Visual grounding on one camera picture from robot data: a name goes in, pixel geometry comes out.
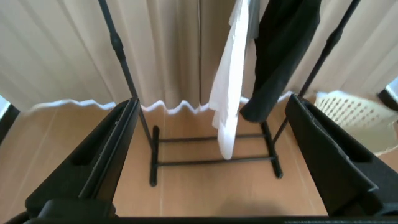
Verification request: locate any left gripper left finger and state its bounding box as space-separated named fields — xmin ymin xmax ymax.
xmin=24 ymin=98 xmax=141 ymax=218

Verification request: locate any white laundry basket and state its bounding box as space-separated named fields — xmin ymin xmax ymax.
xmin=313 ymin=90 xmax=398 ymax=156

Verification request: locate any black clothes rack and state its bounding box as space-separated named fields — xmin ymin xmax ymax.
xmin=98 ymin=0 xmax=361 ymax=187

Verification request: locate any white printed t-shirt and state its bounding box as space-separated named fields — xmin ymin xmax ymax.
xmin=208 ymin=0 xmax=261 ymax=161

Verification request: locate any black garment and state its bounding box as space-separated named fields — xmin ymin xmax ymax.
xmin=239 ymin=0 xmax=323 ymax=123

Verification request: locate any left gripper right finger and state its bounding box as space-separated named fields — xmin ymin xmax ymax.
xmin=284 ymin=93 xmax=398 ymax=217

